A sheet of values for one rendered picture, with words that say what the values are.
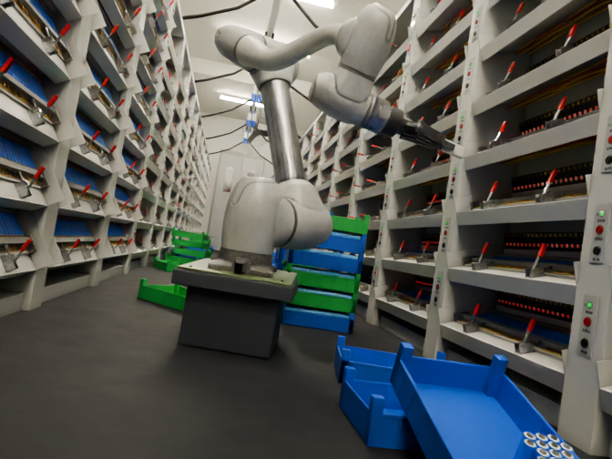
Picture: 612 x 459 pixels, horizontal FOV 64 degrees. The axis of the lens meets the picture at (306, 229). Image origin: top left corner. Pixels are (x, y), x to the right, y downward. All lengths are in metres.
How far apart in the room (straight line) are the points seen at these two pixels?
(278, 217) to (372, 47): 0.51
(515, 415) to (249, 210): 0.81
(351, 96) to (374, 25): 0.17
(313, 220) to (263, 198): 0.21
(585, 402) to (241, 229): 0.89
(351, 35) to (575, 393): 0.94
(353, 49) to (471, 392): 0.81
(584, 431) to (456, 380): 0.30
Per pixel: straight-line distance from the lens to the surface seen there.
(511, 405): 0.96
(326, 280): 1.95
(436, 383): 0.96
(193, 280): 1.30
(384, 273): 2.36
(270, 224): 1.37
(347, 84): 1.26
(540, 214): 1.34
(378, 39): 1.27
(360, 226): 1.97
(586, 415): 1.16
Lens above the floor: 0.30
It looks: 2 degrees up
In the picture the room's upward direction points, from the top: 9 degrees clockwise
